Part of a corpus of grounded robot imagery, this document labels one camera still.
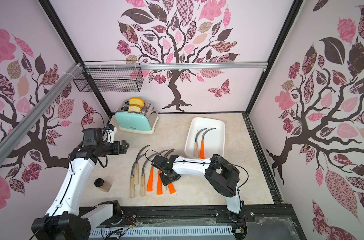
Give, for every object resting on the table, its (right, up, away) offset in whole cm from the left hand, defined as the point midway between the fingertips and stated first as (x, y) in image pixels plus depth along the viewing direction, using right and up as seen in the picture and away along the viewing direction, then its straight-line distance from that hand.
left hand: (119, 148), depth 78 cm
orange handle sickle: (+15, -20, +7) cm, 26 cm away
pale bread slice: (+1, +24, +19) cm, 31 cm away
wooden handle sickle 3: (+11, -19, +7) cm, 23 cm away
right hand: (+24, -19, +6) cm, 31 cm away
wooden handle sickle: (+6, -25, +2) cm, 26 cm away
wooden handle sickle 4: (+43, -5, +18) cm, 47 cm away
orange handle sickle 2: (+46, -8, +16) cm, 50 cm away
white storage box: (+56, +2, +26) cm, 61 cm away
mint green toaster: (+7, +15, +19) cm, 25 cm away
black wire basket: (-27, +50, +44) cm, 72 cm away
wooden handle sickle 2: (+6, -15, +10) cm, 18 cm away
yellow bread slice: (+2, +29, +22) cm, 36 cm away
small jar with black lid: (-8, -19, -1) cm, 21 cm away
